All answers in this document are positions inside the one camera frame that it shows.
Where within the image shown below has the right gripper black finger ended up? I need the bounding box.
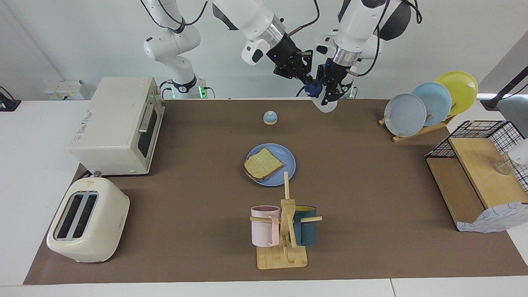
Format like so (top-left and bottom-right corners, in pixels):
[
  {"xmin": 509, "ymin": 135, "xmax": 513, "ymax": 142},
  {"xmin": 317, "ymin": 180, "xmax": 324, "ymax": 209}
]
[
  {"xmin": 300, "ymin": 51, "xmax": 314, "ymax": 81},
  {"xmin": 273, "ymin": 66, "xmax": 311, "ymax": 85}
]

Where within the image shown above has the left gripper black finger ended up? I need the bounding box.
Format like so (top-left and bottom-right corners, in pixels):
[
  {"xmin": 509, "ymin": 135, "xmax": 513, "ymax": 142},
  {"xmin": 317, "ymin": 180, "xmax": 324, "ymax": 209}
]
[
  {"xmin": 322, "ymin": 80, "xmax": 354, "ymax": 106},
  {"xmin": 317, "ymin": 65, "xmax": 328, "ymax": 97}
]

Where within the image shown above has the translucent seasoning bottle blue cap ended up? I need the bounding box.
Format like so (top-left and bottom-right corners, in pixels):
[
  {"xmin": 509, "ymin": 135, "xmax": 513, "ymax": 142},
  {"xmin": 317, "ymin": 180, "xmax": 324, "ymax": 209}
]
[{"xmin": 305, "ymin": 80, "xmax": 338, "ymax": 113}]

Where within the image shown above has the toasted bread slice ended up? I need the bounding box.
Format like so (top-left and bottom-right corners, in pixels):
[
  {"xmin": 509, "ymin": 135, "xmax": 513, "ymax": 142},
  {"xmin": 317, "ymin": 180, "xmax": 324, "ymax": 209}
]
[{"xmin": 244, "ymin": 148, "xmax": 284, "ymax": 181}]

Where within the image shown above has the grey-blue plate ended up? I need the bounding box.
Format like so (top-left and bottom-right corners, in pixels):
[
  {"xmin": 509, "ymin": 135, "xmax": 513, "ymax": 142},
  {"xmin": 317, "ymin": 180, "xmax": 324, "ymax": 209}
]
[{"xmin": 384, "ymin": 93, "xmax": 427, "ymax": 137}]

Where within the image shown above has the blue round plate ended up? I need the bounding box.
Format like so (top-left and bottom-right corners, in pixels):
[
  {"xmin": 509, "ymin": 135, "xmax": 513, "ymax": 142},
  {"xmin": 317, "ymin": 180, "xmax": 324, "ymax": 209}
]
[{"xmin": 246, "ymin": 143, "xmax": 297, "ymax": 187}]

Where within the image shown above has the light blue plate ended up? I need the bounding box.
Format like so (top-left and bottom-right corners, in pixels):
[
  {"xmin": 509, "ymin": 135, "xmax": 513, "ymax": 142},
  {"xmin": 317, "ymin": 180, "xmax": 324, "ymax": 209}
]
[{"xmin": 412, "ymin": 82, "xmax": 453, "ymax": 127}]

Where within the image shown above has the yellow plate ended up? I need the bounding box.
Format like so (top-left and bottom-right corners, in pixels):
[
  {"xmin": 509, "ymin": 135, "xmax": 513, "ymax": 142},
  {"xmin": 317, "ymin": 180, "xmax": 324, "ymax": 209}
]
[{"xmin": 436, "ymin": 71, "xmax": 479, "ymax": 116}]

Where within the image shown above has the wooden dish rack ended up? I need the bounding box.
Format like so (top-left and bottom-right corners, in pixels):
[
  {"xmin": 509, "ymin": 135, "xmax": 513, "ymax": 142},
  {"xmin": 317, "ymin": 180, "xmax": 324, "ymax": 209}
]
[{"xmin": 379, "ymin": 115, "xmax": 456, "ymax": 143}]

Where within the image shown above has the teal mug yellow inside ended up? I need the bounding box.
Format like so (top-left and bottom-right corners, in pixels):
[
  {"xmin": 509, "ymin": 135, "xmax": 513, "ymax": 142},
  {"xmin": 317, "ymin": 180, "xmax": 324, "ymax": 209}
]
[{"xmin": 293, "ymin": 205, "xmax": 317, "ymax": 247}]

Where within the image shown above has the pink mug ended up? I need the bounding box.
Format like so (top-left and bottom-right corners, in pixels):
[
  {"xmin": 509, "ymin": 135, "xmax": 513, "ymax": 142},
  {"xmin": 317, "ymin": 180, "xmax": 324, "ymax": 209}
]
[{"xmin": 251, "ymin": 205, "xmax": 281, "ymax": 247}]

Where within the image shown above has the brown table mat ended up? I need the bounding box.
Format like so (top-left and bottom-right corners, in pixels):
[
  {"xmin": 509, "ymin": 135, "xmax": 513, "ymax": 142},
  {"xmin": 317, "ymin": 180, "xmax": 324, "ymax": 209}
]
[{"xmin": 23, "ymin": 98, "xmax": 528, "ymax": 286}]

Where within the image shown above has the wooden mug rack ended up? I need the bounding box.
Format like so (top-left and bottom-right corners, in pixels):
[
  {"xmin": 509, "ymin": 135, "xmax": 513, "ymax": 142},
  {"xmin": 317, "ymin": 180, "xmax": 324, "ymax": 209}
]
[{"xmin": 250, "ymin": 172, "xmax": 323, "ymax": 270}]

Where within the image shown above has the clear glass cup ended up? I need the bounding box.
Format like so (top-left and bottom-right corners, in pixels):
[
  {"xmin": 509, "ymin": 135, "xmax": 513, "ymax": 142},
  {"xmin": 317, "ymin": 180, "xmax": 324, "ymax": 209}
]
[{"xmin": 493, "ymin": 153, "xmax": 516, "ymax": 176}]

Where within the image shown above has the white rounded object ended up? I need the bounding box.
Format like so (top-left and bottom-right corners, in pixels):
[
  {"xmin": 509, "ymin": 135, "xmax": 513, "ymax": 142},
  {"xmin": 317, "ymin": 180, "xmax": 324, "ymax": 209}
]
[{"xmin": 507, "ymin": 138, "xmax": 528, "ymax": 165}]

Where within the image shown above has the white toaster oven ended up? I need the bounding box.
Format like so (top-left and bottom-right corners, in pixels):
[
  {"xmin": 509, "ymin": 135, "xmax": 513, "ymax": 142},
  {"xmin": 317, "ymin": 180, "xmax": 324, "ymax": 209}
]
[{"xmin": 68, "ymin": 77, "xmax": 165, "ymax": 176}]

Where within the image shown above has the white grid-pattern cloth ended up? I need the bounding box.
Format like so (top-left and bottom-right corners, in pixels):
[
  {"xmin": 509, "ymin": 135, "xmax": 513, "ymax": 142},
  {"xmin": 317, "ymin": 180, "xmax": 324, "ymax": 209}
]
[{"xmin": 456, "ymin": 202, "xmax": 528, "ymax": 233}]

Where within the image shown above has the white power strip box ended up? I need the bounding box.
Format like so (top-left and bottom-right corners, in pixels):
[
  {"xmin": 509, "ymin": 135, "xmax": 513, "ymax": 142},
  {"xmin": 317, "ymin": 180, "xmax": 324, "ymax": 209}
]
[{"xmin": 43, "ymin": 80, "xmax": 91, "ymax": 101}]

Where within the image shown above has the cream two-slot toaster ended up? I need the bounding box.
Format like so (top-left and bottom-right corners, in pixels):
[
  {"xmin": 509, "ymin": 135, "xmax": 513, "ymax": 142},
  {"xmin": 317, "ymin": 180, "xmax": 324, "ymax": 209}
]
[{"xmin": 46, "ymin": 171, "xmax": 130, "ymax": 264}]

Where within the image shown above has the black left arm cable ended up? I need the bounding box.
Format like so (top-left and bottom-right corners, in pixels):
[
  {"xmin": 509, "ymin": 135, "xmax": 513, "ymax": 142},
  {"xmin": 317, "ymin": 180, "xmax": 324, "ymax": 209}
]
[{"xmin": 346, "ymin": 0, "xmax": 422, "ymax": 78}]

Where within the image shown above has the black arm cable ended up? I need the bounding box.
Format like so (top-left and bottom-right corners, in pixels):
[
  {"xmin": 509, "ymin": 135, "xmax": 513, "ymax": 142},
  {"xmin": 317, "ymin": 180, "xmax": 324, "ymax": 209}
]
[
  {"xmin": 346, "ymin": 0, "xmax": 422, "ymax": 78},
  {"xmin": 288, "ymin": 0, "xmax": 321, "ymax": 38}
]

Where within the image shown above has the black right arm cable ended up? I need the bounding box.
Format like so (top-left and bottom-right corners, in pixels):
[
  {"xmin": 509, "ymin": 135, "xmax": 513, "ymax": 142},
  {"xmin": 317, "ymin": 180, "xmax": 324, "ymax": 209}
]
[{"xmin": 288, "ymin": 0, "xmax": 321, "ymax": 38}]

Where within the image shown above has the wooden shelf black wire basket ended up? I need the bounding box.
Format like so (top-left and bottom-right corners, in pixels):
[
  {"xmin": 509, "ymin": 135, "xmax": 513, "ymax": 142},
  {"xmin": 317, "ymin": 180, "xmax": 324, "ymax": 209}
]
[{"xmin": 425, "ymin": 120, "xmax": 528, "ymax": 231}]

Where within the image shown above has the black device with cable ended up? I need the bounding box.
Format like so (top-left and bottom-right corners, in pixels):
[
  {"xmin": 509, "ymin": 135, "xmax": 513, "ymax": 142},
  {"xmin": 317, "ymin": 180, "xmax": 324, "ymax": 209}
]
[{"xmin": 0, "ymin": 86, "xmax": 21, "ymax": 112}]

